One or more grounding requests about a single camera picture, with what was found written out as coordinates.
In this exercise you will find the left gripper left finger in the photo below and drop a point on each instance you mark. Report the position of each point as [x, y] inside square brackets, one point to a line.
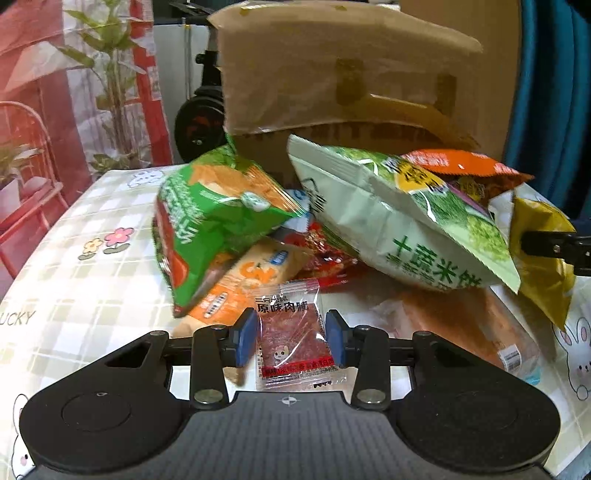
[217, 347]

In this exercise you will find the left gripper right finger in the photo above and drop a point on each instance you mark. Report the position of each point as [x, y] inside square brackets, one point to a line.
[367, 349]

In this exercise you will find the small meat jerky packet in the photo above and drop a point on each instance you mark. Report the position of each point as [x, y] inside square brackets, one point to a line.
[292, 348]

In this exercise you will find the orange biscuit bar packet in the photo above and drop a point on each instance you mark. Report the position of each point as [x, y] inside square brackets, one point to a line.
[267, 263]

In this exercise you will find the orange chips bag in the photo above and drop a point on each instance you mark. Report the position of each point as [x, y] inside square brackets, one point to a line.
[478, 176]

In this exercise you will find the light green vegetable rice-cracker bag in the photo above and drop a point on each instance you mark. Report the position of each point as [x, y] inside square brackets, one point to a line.
[402, 219]

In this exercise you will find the green corn snack bag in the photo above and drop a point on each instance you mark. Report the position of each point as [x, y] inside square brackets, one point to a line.
[207, 214]

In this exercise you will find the yellow snack packet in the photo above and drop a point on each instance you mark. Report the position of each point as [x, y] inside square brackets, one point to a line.
[545, 279]

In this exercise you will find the red snack packet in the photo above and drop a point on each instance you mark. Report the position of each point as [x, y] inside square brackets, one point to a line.
[329, 265]

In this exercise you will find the clear bread package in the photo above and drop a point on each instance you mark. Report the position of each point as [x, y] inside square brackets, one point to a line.
[474, 319]

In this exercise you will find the teal curtain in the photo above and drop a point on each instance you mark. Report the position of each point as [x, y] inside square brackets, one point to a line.
[549, 129]

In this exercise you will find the checkered bunny tablecloth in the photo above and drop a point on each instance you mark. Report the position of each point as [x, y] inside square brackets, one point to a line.
[72, 303]

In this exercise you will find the blue white candy packet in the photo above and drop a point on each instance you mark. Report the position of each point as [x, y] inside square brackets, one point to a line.
[302, 222]

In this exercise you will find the black exercise bike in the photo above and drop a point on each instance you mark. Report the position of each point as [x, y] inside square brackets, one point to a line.
[198, 125]

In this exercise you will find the cardboard box with plastic liner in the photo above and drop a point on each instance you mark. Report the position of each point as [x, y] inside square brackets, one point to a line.
[334, 72]

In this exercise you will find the red printed backdrop curtain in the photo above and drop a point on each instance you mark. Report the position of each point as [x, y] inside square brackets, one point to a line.
[80, 96]

